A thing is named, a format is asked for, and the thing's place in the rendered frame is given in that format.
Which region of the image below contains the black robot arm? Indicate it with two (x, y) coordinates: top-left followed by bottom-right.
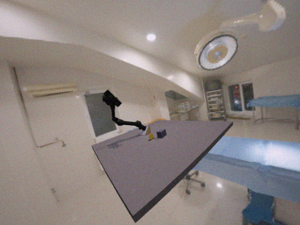
(102, 95), (147, 130)

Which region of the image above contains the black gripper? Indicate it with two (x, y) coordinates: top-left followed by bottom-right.
(103, 90), (121, 107)

